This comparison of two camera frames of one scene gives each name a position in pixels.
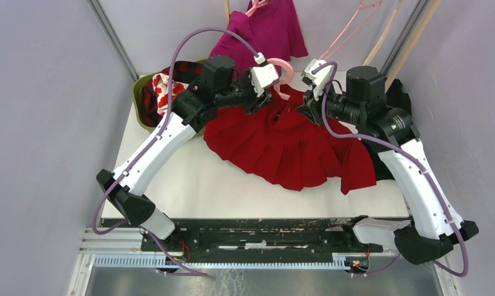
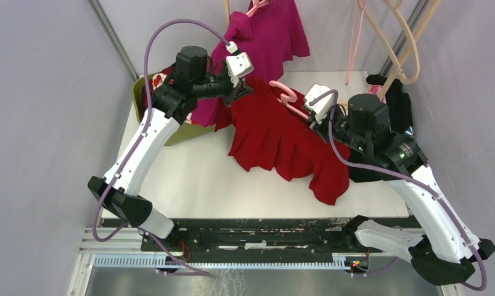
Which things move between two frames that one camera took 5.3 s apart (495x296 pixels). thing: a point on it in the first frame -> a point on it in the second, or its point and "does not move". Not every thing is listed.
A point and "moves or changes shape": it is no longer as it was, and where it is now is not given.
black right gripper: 312,108 -> 322,127
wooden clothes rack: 402,61 does not move
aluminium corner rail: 113,37 does not move
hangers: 355,30 -> 351,63
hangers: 382,39 -> 397,3
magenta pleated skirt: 272,29 does not move
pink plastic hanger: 277,87 -> 285,98
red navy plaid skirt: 187,71 moves or changes shape
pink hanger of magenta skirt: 257,4 does not move
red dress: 276,142 moves or changes shape
